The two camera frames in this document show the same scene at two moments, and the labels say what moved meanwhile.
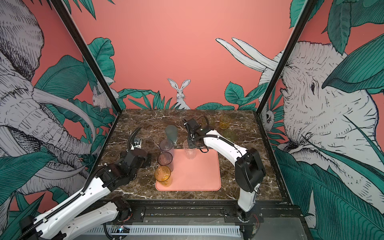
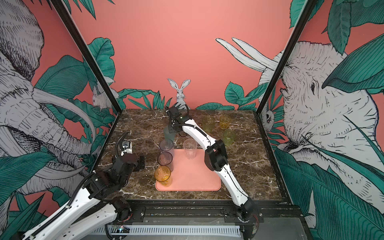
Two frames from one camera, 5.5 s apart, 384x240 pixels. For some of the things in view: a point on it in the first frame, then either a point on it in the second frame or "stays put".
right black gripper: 190,138 -> 171,123
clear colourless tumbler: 190,153 stays put
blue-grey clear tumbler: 167,145 stays put
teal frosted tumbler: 172,132 stays put
